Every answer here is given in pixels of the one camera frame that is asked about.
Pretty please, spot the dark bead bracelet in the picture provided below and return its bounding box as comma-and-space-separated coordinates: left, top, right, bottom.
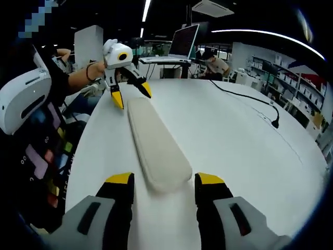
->
85, 63, 96, 82

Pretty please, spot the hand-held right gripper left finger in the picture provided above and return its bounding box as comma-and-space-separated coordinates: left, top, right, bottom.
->
50, 171, 136, 250

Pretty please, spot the beige cutlery case base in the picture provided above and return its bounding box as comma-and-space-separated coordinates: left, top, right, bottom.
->
127, 104, 193, 194

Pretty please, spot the ceiling air conditioner unit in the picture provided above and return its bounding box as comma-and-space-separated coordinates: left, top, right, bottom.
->
191, 0, 235, 18

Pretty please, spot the shelf with white bins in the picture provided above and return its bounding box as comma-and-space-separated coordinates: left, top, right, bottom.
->
249, 53, 327, 128

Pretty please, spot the person's left hand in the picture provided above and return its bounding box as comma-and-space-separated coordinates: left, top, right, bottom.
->
91, 60, 108, 80

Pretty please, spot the black power cable with plug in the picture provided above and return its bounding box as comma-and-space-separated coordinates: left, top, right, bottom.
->
209, 79, 280, 129

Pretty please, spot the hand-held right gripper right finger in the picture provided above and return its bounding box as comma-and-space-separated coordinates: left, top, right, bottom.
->
194, 172, 292, 250

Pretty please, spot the ceiling light strip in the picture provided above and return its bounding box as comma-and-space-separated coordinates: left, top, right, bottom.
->
211, 29, 326, 61
142, 0, 152, 23

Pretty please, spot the white laptop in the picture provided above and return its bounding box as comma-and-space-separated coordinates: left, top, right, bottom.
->
138, 23, 201, 64

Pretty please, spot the white headset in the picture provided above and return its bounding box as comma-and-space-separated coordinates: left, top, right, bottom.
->
0, 68, 52, 135

